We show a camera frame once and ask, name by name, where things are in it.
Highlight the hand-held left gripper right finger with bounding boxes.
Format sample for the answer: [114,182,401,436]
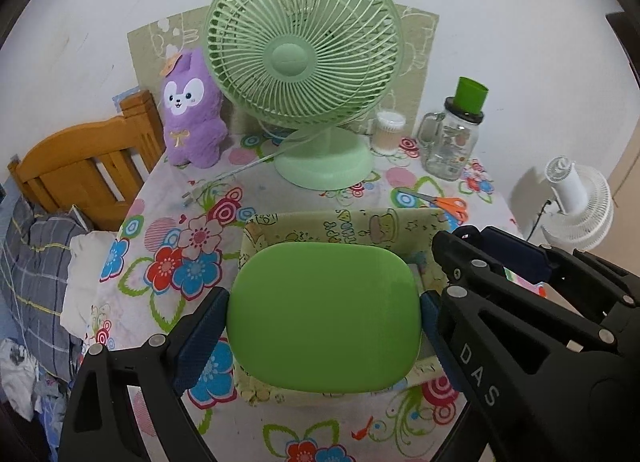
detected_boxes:
[420,291,493,462]

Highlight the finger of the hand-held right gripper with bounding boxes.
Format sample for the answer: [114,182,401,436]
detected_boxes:
[431,228,632,424]
[481,226,640,295]

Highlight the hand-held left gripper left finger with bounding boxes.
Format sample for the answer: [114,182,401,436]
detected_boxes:
[59,286,231,462]

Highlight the green rounded case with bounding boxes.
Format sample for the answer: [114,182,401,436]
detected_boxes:
[226,241,423,393]

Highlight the yellow printed storage box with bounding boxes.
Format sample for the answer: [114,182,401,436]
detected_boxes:
[235,207,451,408]

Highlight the white floor fan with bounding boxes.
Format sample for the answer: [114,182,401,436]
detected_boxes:
[527,157,615,251]

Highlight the floral tablecloth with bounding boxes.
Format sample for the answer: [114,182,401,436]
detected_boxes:
[90,129,526,462]

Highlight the glass jar with green lid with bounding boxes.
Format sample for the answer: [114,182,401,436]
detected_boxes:
[417,76,491,180]

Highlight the beige door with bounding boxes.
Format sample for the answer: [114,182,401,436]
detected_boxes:
[609,139,640,215]

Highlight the grey plaid pillow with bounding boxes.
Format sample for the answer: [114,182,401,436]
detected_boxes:
[0,202,93,383]

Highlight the cotton swab jar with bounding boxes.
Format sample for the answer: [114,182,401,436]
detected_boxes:
[371,110,407,155]

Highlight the white patterned cloth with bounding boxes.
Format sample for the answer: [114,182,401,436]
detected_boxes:
[0,338,41,420]

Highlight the purple plush bunny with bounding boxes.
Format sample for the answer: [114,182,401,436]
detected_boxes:
[160,48,230,170]

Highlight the wooden bed headboard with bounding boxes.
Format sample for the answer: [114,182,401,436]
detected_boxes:
[7,89,167,233]

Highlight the green desk fan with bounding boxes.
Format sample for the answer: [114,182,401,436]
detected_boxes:
[205,0,403,190]

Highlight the orange handled scissors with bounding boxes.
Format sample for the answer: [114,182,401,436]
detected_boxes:
[397,188,469,221]

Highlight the white fan cable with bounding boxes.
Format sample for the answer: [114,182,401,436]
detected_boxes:
[181,129,321,205]

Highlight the blue wall sticker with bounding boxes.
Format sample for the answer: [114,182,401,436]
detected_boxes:
[111,86,143,112]

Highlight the beige printed wall sheet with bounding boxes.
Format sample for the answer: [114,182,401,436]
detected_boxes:
[126,2,441,135]

